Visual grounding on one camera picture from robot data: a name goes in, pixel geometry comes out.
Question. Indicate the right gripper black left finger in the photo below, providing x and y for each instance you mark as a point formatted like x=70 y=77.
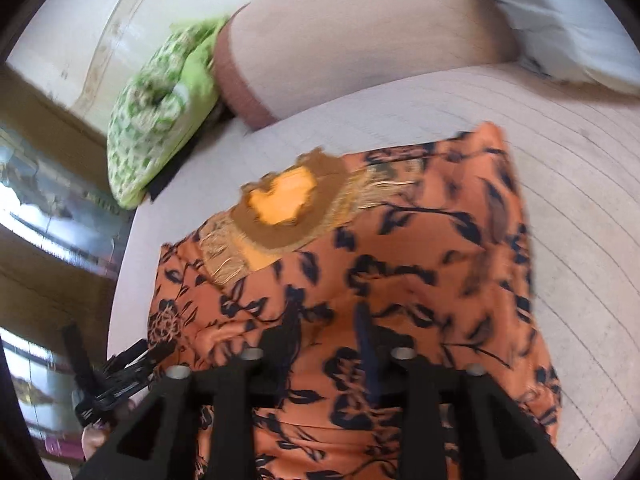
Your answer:
x=159 y=439

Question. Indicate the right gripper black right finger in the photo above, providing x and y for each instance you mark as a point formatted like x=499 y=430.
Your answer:
x=495 y=439

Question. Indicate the orange floral blouse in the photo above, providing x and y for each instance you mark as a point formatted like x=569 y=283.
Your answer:
x=431 y=238

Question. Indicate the person's left hand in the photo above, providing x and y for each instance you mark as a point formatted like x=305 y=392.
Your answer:
x=95 y=435

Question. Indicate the wooden stained glass door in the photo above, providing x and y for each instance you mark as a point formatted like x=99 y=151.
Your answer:
x=62 y=242

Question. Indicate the green checkered pillow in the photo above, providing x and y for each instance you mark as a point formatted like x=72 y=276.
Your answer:
x=160 y=108

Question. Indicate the grey pillow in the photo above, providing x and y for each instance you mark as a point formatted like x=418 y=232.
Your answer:
x=576 y=41

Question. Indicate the pink bolster cushion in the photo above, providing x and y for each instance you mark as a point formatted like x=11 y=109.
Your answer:
x=276 y=58

